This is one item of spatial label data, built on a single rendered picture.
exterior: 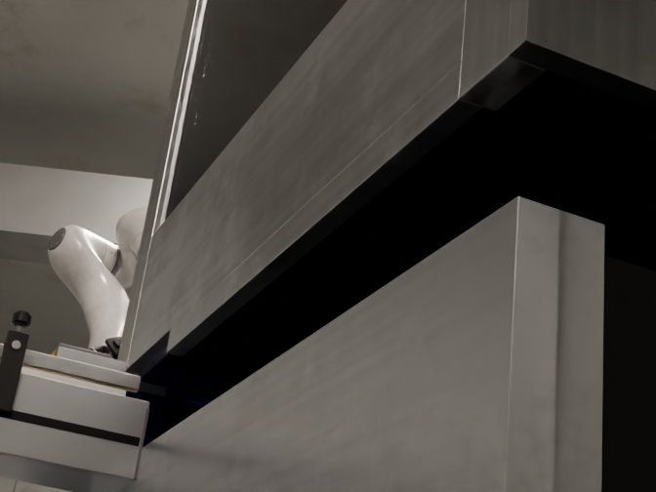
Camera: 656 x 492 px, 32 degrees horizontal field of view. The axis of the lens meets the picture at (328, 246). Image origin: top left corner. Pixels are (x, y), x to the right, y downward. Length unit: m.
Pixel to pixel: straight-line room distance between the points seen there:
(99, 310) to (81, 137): 3.82
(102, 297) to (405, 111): 1.68
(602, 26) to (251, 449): 0.45
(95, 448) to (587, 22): 0.79
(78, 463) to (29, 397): 0.09
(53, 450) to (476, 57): 0.73
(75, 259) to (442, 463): 1.92
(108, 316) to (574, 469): 1.86
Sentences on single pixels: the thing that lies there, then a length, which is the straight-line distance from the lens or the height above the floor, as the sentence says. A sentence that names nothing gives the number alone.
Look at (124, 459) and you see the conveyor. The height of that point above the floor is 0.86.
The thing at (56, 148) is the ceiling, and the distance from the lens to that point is 6.39.
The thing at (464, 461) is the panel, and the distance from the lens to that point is 0.63.
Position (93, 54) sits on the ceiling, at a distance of 5.48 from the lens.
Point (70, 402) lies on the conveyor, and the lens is 1.32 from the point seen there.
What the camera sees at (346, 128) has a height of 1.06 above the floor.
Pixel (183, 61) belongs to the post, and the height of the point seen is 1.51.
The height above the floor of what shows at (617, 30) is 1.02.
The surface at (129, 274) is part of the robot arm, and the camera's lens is 2.59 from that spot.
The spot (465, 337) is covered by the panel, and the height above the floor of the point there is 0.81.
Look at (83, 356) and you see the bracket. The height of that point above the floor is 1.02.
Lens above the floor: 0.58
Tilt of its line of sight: 24 degrees up
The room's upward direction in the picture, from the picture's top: 7 degrees clockwise
